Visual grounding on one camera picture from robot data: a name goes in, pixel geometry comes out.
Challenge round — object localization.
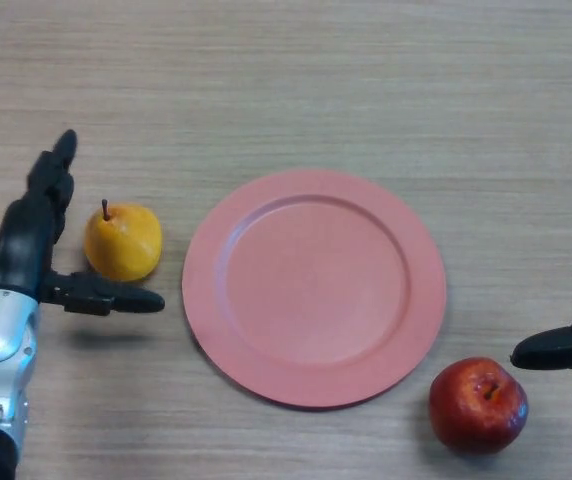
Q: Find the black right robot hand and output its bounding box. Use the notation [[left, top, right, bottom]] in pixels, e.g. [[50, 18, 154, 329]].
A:
[[510, 97, 572, 375]]

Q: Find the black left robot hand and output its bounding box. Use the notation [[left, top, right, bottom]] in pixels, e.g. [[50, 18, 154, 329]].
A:
[[0, 128, 166, 317]]

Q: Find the yellow pear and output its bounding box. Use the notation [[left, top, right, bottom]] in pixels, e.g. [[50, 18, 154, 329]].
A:
[[83, 198, 163, 284]]

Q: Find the pink round plate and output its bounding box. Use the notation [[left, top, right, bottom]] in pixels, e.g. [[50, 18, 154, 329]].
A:
[[181, 168, 448, 412]]

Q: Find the red apple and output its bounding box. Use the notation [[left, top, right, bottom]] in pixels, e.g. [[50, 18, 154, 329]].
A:
[[428, 356, 530, 455]]

